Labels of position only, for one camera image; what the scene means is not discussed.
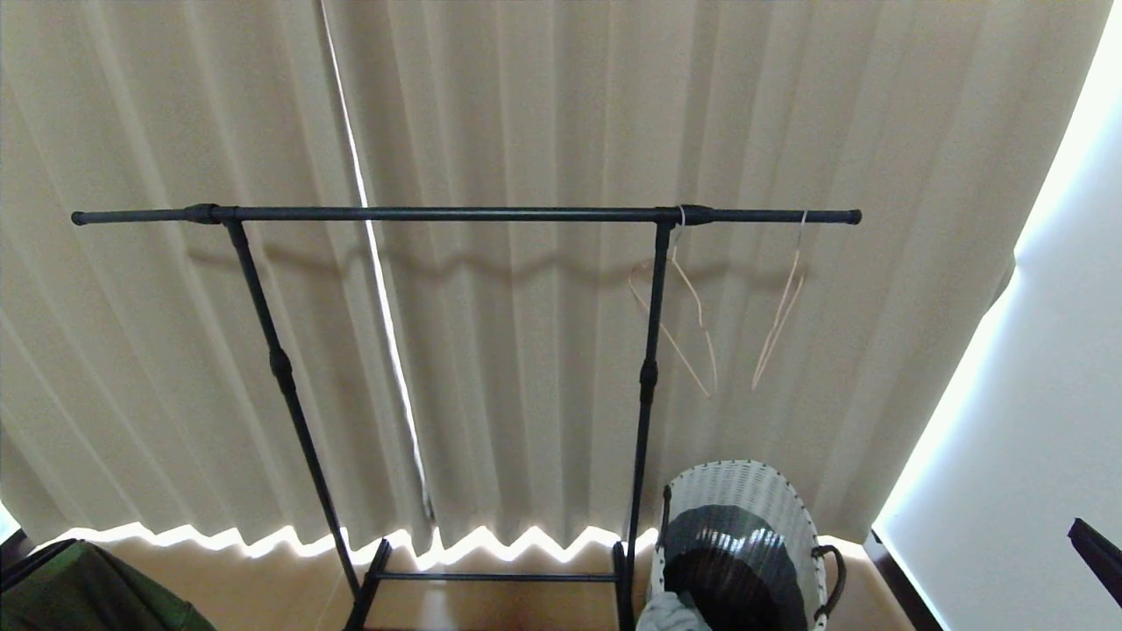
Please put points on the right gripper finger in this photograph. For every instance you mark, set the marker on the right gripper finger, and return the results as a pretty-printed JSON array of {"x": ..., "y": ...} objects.
[{"x": 1106, "y": 561}]

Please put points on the pink clothes hanger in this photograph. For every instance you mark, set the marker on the pink clothes hanger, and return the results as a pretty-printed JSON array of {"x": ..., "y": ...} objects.
[
  {"x": 780, "y": 315},
  {"x": 697, "y": 307}
]

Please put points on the green long-sleeved shirt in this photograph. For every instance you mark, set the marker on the green long-sleeved shirt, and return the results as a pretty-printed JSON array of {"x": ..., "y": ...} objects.
[{"x": 88, "y": 596}]

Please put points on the white laundry basket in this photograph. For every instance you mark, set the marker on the white laundry basket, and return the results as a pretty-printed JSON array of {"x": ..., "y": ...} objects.
[{"x": 745, "y": 491}]

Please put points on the black clothes rack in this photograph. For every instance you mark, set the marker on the black clothes rack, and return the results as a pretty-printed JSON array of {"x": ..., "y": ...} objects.
[{"x": 438, "y": 214}]

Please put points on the pale grey shorts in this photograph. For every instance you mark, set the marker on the pale grey shorts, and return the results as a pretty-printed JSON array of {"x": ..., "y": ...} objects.
[{"x": 671, "y": 613}]

